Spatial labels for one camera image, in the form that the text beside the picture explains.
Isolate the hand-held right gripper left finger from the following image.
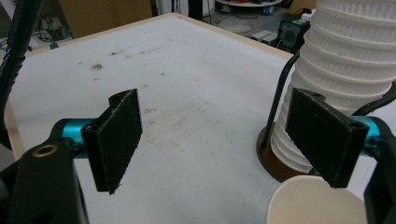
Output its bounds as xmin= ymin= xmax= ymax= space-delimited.
xmin=60 ymin=88 xmax=143 ymax=195

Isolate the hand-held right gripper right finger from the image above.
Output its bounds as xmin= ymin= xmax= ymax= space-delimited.
xmin=285 ymin=88 xmax=384 ymax=189

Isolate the blue and white paper cup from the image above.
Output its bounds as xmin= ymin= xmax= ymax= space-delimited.
xmin=265 ymin=175 xmax=370 ymax=224

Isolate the stack of white ribbed cups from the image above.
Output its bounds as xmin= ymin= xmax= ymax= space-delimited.
xmin=270 ymin=0 xmax=396 ymax=175

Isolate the light wooden table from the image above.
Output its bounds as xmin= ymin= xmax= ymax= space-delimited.
xmin=3 ymin=12 xmax=295 ymax=161

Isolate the grey power supply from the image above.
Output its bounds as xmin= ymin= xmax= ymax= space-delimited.
xmin=250 ymin=29 xmax=273 ymax=41
xmin=261 ymin=32 xmax=279 ymax=46

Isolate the brown board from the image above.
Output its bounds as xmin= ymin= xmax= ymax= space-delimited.
xmin=59 ymin=0 xmax=153 ymax=39

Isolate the white round table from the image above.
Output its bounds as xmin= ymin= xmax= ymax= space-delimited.
xmin=214 ymin=0 xmax=284 ymax=7

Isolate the black cable chain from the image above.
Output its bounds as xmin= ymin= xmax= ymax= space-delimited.
xmin=0 ymin=0 xmax=45 ymax=152

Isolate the black frame post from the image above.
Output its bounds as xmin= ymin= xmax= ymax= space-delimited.
xmin=188 ymin=0 xmax=204 ymax=21

